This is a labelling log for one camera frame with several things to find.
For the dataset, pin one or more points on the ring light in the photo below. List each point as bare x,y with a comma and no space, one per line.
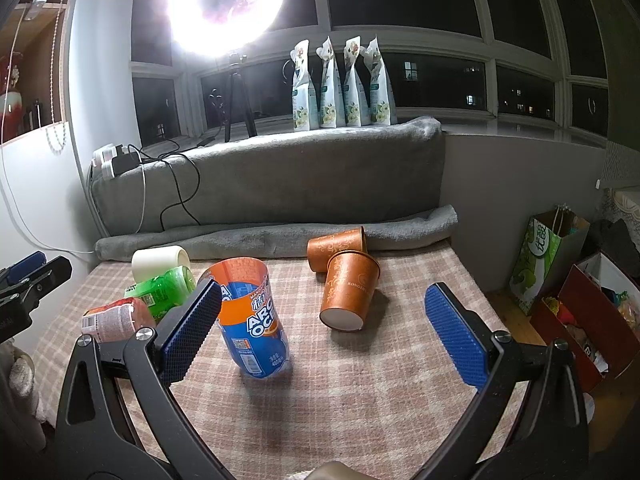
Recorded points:
217,28

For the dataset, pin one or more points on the green plastic cup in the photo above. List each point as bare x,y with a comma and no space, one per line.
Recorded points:
164,292

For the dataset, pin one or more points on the orange patterned cup front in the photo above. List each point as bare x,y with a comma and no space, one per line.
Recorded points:
350,285

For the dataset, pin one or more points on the white power strip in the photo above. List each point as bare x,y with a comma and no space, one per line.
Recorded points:
111,161

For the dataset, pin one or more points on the red cardboard box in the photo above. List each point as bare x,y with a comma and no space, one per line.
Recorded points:
597,314

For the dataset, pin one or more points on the black tripod stand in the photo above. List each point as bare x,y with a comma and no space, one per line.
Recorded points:
235,95

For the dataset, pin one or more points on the rolled grey blanket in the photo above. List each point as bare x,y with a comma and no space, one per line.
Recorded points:
278,241

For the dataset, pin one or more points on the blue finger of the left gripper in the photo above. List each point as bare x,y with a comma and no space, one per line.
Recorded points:
18,271
28,292

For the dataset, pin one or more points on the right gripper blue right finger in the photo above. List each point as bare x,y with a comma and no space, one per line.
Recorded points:
489,361

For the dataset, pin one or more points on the red orange plastic cup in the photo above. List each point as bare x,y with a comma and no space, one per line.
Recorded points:
116,321

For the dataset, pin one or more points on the green paper shopping bag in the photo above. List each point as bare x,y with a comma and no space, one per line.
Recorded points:
552,242

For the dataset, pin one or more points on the orange patterned cup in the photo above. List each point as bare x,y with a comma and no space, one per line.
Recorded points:
321,249
350,285

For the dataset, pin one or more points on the pink plaid seat cover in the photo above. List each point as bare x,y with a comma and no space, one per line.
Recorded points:
376,403

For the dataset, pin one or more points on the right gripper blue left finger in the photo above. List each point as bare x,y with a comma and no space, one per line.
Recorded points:
155,362

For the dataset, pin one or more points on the orange patterned cup rear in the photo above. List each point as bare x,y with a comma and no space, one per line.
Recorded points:
321,249

